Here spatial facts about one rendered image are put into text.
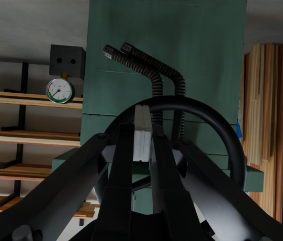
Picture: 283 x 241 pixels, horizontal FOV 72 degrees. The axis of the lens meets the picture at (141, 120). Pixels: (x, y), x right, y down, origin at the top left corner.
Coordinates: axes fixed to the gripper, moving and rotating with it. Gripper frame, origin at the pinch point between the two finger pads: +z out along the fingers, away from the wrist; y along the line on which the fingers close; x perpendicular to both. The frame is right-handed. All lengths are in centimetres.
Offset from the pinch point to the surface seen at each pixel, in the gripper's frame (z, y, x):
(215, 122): 15.5, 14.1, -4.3
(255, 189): 27, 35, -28
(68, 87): 29.2, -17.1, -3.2
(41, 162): 237, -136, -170
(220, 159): 29.5, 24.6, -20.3
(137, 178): 19.3, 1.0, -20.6
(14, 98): 224, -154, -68
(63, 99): 28.2, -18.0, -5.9
